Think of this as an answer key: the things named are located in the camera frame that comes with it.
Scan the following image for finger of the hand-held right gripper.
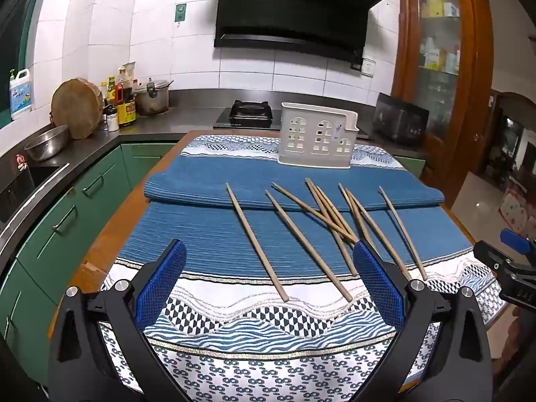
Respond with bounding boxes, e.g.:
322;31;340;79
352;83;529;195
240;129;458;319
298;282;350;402
500;228;536;257
473;240;536;277

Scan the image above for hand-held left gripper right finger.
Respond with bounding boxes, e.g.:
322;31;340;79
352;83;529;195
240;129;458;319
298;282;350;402
337;241;495;402

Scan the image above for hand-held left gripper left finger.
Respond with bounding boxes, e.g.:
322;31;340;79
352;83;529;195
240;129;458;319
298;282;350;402
48;239;197;402

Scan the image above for white plastic utensil holder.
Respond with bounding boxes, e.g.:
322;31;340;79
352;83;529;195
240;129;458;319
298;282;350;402
277;102;360;169

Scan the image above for white pink printed bag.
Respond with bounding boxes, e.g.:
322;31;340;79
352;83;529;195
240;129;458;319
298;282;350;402
499;188;536;236

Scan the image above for blue patterned tablecloth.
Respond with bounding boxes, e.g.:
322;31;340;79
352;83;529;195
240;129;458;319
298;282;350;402
98;134;516;402

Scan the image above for black countertop appliance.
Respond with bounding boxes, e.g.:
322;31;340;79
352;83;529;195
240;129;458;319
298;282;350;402
373;93;430;148

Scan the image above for steel built-in appliance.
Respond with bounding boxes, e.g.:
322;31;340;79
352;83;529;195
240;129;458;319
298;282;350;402
0;155;38;224

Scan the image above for wooden glass door cabinet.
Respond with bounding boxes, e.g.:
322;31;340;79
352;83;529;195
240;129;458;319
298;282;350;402
391;0;495;210

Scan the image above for steel mixing bowl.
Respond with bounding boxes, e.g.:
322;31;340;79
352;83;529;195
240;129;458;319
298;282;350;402
24;125;70;162

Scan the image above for steel pot with lid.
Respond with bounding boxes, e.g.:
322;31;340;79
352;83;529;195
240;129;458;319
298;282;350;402
134;79;173;116

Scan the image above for black gas stove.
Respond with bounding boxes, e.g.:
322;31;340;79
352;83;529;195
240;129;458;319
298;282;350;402
213;99;282;130

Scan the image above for round wooden cutting board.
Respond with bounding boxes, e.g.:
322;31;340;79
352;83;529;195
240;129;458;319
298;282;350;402
51;77;105;140

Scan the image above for beige food bag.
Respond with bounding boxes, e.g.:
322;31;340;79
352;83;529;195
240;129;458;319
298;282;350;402
119;62;138;89

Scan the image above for white detergent jug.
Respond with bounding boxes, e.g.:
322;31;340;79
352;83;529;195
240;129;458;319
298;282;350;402
9;68;33;121

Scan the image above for black range hood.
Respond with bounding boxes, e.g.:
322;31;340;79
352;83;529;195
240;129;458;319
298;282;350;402
213;0;392;64

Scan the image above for green framed window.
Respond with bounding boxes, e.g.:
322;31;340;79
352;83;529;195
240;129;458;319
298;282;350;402
0;0;52;128

